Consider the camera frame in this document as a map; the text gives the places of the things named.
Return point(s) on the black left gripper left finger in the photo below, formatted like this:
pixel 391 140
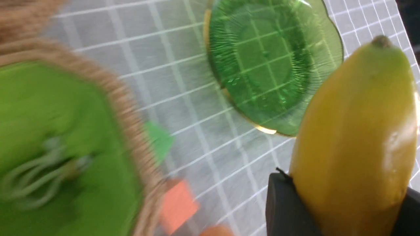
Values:
pixel 285 213

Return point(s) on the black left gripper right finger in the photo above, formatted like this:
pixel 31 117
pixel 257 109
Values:
pixel 408 222

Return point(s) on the brown plastic potato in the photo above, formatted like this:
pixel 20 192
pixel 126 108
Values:
pixel 217 230

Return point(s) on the yellow plastic banana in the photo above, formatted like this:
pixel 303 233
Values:
pixel 356 145

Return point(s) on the orange foam cube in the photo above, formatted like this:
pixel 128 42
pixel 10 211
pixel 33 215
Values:
pixel 178 205

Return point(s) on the green foam cube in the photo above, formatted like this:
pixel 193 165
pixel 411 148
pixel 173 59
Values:
pixel 160 140

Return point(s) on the green glass plate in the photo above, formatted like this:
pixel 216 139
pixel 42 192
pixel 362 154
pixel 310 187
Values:
pixel 269 57

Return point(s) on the woven rattan basket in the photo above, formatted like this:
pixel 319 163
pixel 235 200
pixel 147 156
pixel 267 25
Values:
pixel 76 159

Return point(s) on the woven rattan basket lid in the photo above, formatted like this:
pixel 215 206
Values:
pixel 21 19

